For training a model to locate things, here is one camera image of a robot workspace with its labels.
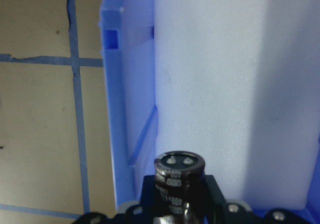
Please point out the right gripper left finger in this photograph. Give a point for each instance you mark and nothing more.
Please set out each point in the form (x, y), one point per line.
(137, 213)

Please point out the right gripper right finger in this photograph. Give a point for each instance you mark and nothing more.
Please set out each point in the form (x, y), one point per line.
(218, 209)

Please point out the dark brown capacitor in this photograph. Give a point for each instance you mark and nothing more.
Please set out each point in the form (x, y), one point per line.
(178, 178)

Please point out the white foam insert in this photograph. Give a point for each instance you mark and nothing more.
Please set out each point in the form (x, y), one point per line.
(237, 81)

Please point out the blue plastic bin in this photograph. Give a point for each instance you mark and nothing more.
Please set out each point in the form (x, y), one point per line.
(128, 41)

